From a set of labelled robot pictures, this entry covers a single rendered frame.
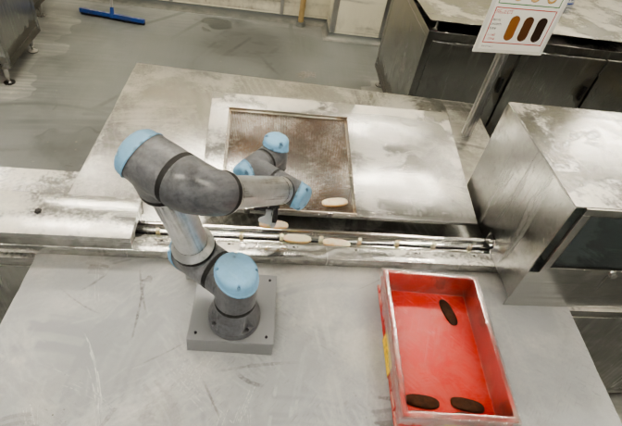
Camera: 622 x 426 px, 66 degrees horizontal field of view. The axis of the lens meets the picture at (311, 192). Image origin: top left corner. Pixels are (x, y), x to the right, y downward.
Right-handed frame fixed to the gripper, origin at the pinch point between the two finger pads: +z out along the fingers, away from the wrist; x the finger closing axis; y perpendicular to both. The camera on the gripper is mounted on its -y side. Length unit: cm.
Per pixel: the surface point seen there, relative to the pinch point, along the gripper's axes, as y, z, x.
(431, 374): -47, 12, 48
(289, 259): -5.9, 8.9, 9.0
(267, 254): 1.7, 7.6, 8.1
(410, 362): -42, 12, 44
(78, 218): 63, 2, 1
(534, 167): -80, -31, 0
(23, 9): 179, 53, -249
